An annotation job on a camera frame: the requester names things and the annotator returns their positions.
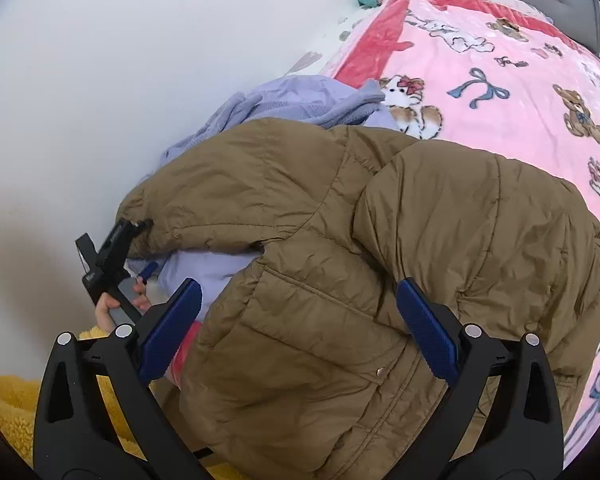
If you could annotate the pale lilac garment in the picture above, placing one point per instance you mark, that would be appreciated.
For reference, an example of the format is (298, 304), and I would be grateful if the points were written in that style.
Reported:
(205, 270)

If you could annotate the lavender knit garment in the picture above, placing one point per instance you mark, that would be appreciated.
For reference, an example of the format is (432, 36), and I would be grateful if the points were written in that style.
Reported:
(290, 100)

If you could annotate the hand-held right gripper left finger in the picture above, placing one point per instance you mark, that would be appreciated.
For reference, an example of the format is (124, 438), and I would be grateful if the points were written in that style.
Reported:
(172, 330)

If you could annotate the person's left hand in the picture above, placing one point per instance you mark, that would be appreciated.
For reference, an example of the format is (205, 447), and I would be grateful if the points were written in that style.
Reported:
(105, 306)

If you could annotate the brown puffer jacket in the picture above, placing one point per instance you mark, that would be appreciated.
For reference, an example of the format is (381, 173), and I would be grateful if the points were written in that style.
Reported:
(330, 235)

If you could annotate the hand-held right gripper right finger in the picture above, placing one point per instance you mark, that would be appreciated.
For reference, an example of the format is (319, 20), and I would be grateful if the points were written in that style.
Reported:
(427, 330)

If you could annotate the yellow fleece clothing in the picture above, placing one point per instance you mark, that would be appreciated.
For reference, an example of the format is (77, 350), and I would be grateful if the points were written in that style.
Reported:
(10, 400)

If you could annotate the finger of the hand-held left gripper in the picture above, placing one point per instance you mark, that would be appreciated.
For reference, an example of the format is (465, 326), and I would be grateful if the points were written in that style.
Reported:
(139, 226)
(147, 270)

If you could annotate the pink printed blanket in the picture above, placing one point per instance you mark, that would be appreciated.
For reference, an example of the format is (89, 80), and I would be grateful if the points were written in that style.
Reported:
(505, 50)

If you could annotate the white heart print bedsheet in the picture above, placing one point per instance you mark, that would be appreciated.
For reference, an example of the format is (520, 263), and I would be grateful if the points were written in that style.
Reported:
(330, 40)

